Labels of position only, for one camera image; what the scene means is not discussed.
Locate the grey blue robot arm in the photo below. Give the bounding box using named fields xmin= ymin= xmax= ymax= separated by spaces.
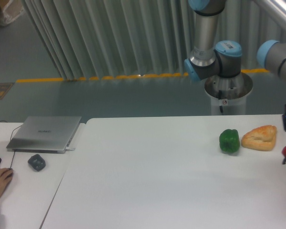
xmin=184 ymin=0 xmax=286 ymax=131

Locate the triangular bread pastry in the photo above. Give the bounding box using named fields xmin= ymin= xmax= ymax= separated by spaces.
xmin=241 ymin=125 xmax=277 ymax=151

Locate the green bell pepper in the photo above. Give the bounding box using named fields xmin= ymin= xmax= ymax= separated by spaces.
xmin=219 ymin=129 xmax=240 ymax=154

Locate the white usb plug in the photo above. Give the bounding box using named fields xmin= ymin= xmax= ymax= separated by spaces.
xmin=65 ymin=147 xmax=75 ymax=151

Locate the grey pleated curtain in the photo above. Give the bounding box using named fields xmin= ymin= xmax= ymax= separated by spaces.
xmin=23 ymin=0 xmax=286 ymax=79

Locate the silver closed laptop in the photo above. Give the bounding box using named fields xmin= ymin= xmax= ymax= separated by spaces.
xmin=6 ymin=116 xmax=81 ymax=153

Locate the black laptop cable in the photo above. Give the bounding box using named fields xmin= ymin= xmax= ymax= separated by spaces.
xmin=0 ymin=121 xmax=23 ymax=144

